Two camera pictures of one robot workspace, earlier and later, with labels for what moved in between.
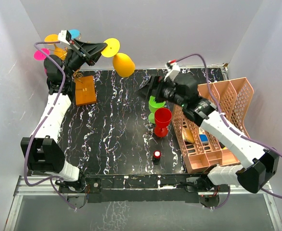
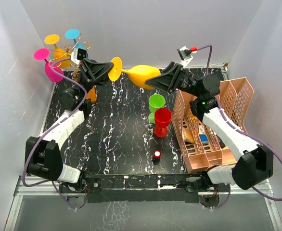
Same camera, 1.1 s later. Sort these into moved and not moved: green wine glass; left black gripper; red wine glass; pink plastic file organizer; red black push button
Moved: left black gripper
Not moved: pink plastic file organizer; red wine glass; red black push button; green wine glass
